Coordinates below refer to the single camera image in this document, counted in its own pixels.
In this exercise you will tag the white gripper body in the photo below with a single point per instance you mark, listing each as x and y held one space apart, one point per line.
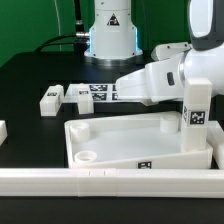
157 81

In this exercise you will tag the white desk top tray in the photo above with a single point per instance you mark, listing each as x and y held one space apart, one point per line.
142 141

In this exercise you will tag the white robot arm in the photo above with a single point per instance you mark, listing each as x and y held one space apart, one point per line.
113 38

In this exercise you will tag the white block left edge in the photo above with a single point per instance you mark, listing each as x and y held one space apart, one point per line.
3 131

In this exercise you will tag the white marker base plate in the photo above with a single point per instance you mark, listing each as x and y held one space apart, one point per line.
101 93

